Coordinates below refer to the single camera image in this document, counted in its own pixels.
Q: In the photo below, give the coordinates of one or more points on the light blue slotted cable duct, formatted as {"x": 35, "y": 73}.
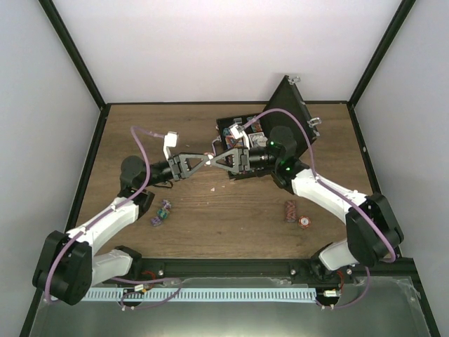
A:
{"x": 282, "y": 295}

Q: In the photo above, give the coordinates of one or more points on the black poker set case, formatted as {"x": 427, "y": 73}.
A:
{"x": 286, "y": 97}

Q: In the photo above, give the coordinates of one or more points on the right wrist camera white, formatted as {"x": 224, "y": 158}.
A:
{"x": 238, "y": 133}

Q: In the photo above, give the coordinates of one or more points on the purple poker chip stack near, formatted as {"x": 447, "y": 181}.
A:
{"x": 156, "y": 221}

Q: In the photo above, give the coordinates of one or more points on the white dealer button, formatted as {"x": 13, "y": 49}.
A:
{"x": 262, "y": 142}

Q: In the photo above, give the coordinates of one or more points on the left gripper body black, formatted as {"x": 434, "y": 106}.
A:
{"x": 175, "y": 165}

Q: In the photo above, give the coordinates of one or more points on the orange poker chip flat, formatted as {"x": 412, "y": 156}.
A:
{"x": 304, "y": 222}

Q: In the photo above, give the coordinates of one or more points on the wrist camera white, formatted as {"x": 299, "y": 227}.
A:
{"x": 238, "y": 133}
{"x": 169, "y": 141}

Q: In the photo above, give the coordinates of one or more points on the black frame rail left side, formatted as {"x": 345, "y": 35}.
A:
{"x": 87, "y": 168}

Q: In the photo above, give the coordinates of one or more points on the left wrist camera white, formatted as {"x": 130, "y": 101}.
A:
{"x": 169, "y": 141}

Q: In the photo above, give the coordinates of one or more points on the black frame post left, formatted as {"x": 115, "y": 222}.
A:
{"x": 65, "y": 37}

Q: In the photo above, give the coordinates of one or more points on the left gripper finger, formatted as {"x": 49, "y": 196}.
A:
{"x": 187, "y": 156}
{"x": 191, "y": 166}

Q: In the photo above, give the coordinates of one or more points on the black frame post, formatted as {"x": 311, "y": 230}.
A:
{"x": 65, "y": 37}
{"x": 386, "y": 41}

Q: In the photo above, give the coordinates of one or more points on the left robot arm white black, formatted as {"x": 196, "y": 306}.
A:
{"x": 69, "y": 263}

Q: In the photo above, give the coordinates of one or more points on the black front mounting rail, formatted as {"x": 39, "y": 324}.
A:
{"x": 297, "y": 271}

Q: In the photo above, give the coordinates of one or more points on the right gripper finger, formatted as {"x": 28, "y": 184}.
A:
{"x": 234, "y": 168}
{"x": 228, "y": 157}

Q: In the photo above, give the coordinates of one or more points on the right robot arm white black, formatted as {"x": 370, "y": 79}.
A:
{"x": 372, "y": 229}

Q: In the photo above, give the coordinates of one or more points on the brown poker chip roll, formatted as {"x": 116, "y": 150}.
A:
{"x": 290, "y": 211}

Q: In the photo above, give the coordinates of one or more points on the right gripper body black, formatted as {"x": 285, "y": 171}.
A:
{"x": 244, "y": 159}

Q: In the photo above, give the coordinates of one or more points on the black frame post right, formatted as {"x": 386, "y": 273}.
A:
{"x": 386, "y": 41}

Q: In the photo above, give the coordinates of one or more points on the black frame rail right side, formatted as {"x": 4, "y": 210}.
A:
{"x": 374, "y": 184}

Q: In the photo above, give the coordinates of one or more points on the black frame rail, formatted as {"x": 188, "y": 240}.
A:
{"x": 374, "y": 184}
{"x": 87, "y": 168}

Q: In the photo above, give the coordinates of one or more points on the metal sheet front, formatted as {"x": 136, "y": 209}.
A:
{"x": 391, "y": 307}

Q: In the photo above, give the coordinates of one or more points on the purple poker chip stack far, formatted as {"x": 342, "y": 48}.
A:
{"x": 166, "y": 204}

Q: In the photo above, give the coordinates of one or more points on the purple poker chip stack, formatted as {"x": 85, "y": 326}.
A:
{"x": 166, "y": 204}
{"x": 156, "y": 221}

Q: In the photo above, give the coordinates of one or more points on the blue playing card deck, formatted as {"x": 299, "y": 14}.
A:
{"x": 255, "y": 136}

